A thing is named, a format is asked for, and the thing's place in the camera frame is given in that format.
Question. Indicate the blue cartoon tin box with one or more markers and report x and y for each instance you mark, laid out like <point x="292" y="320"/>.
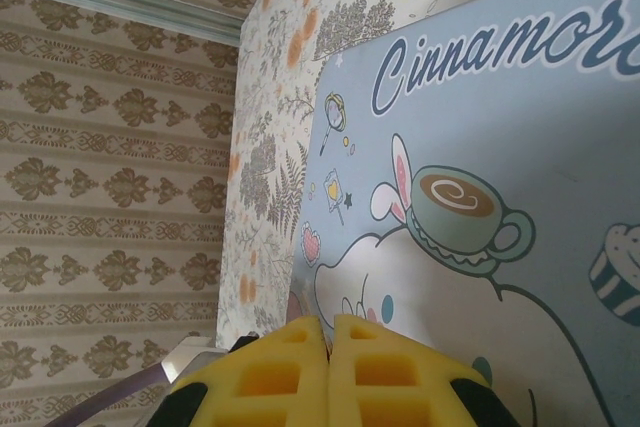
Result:
<point x="500" y="147"/>

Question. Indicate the floral patterned table cover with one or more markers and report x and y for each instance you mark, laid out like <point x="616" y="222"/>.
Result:
<point x="280" y="97"/>

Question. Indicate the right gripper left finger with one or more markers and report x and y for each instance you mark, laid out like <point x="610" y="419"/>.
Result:
<point x="280" y="387"/>

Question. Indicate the left wrist camera box silver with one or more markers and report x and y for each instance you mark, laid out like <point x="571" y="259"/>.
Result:
<point x="190" y="354"/>

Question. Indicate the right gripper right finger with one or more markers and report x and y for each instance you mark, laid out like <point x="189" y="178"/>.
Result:
<point x="390" y="387"/>

